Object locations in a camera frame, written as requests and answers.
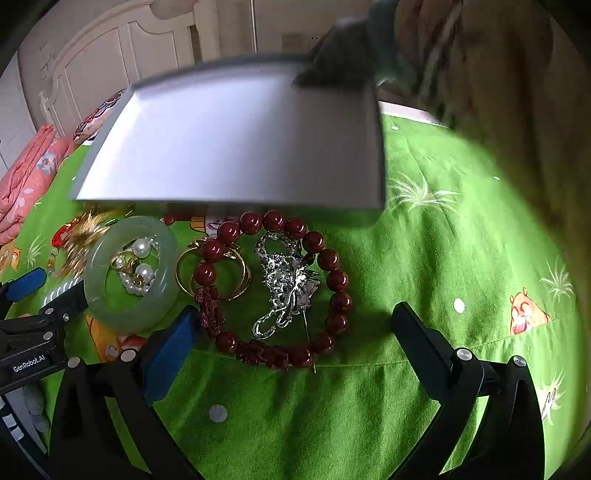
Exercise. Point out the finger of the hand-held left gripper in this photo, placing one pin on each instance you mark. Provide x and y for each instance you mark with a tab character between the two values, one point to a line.
64	302
25	282

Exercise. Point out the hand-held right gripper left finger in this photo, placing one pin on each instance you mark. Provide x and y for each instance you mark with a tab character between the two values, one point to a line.
173	355

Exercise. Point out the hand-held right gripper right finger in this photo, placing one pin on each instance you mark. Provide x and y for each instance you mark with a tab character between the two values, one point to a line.
415	341

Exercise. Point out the pale green jade bangle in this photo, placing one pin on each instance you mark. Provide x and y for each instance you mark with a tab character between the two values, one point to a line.
168	267

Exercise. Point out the gold bangle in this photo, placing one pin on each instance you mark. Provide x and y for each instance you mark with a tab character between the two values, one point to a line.
243	276

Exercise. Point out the silver ornate hairpin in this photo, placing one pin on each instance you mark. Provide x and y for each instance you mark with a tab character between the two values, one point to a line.
284	277

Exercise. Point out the grey jewelry box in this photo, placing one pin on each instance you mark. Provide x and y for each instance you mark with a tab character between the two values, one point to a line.
231	138

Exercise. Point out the person's right hand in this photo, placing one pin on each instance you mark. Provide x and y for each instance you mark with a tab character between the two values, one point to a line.
337	55

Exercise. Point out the green printed blanket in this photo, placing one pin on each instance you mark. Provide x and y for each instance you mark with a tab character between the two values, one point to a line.
415	258

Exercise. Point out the pink floral quilt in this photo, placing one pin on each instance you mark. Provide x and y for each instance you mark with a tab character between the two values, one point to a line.
27	170

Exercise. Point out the white wardrobe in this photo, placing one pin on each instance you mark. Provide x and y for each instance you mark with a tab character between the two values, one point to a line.
14	115

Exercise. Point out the patterned pillow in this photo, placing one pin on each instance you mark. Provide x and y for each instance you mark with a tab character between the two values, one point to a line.
97	115

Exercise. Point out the white headboard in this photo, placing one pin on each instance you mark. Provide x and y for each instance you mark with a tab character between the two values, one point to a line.
115	55

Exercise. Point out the person's brown jacket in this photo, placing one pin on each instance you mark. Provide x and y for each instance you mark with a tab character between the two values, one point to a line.
498	69

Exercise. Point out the wall socket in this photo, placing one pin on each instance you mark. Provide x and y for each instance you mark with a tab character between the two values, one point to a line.
295	39

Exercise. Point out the white wall pipe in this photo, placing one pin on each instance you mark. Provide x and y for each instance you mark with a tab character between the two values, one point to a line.
253	27

